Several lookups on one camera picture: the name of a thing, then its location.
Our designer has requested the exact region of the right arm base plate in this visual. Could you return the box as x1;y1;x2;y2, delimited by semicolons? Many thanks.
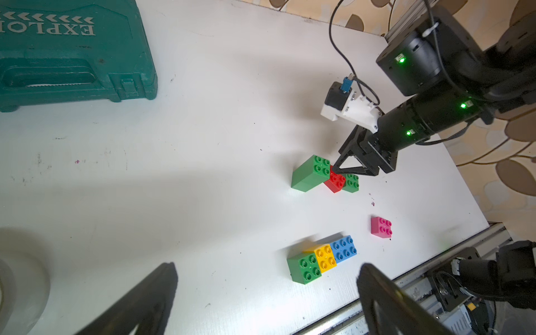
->
426;247;498;311

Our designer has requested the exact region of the red lego brick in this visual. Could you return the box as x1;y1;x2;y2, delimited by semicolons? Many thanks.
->
324;166;346;193

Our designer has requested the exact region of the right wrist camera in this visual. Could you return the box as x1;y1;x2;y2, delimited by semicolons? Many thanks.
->
320;75;383;133

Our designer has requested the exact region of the green lego brick front row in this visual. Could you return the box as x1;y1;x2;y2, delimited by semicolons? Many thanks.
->
287;252;322;285

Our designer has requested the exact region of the blue lego brick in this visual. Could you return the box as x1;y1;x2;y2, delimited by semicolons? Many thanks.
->
329;235;357;264

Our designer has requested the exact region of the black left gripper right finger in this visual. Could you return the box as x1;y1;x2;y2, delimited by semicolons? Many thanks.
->
357;263;452;334

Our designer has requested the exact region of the clear tape roll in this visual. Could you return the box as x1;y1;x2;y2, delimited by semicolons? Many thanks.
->
1;251;50;334

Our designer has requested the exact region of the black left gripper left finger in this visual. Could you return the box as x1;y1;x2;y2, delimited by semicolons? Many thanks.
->
78;262;178;334

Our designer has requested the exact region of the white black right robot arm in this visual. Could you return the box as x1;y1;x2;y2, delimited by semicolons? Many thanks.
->
322;6;535;176

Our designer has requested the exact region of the green plastic tool case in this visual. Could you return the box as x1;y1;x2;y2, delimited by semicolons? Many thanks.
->
1;1;158;113

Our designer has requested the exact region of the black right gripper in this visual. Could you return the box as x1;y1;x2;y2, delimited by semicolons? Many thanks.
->
332;126;398;176

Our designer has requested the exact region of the aluminium front rail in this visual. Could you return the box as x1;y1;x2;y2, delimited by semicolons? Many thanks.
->
296;223;512;334

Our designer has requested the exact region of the pink lego brick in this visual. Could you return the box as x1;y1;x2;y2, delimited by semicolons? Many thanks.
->
371;216;393;239

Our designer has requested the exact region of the yellow lego brick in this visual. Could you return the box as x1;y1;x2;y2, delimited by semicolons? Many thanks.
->
305;244;337;274

